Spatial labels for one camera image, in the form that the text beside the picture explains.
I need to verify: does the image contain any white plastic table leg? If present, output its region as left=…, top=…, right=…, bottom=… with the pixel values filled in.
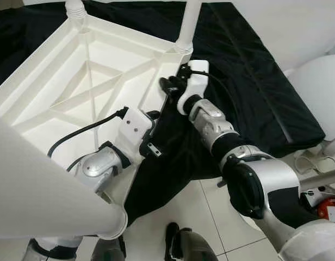
left=175, top=0, right=203, bottom=55
left=65, top=0, right=88, bottom=25
left=0, top=114, right=128, bottom=241

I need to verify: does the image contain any white floor cable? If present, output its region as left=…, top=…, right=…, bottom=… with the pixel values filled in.
left=294, top=154, right=327, bottom=175

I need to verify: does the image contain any white power adapter box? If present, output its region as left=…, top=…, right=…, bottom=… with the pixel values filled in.
left=302, top=188, right=327, bottom=203

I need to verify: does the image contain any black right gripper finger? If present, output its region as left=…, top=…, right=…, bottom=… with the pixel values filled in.
left=159, top=77, right=179, bottom=97

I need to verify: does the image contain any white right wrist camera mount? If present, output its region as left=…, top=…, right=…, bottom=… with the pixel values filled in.
left=177, top=60, right=210, bottom=116

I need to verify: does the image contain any white stand pole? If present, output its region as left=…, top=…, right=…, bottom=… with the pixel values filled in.
left=298, top=169, right=335, bottom=188

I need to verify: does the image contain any white rounded appliance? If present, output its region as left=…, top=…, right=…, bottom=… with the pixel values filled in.
left=284, top=54, right=335, bottom=142

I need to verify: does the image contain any black right robot foot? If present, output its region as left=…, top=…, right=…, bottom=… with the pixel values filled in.
left=165, top=222, right=217, bottom=261

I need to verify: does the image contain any black cloth table cover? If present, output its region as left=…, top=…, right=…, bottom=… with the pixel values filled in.
left=0, top=0, right=326, bottom=223

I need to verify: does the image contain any red round canister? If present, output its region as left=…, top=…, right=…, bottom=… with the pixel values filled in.
left=314, top=197, right=335, bottom=223

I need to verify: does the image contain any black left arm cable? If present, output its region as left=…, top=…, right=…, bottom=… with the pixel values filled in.
left=47, top=107, right=129, bottom=172

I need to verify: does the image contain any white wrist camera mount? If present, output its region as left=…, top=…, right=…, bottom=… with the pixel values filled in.
left=177, top=60, right=210, bottom=116
left=119, top=107, right=154, bottom=164

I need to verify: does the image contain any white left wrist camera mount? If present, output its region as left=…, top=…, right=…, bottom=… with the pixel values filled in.
left=119, top=107, right=154, bottom=164

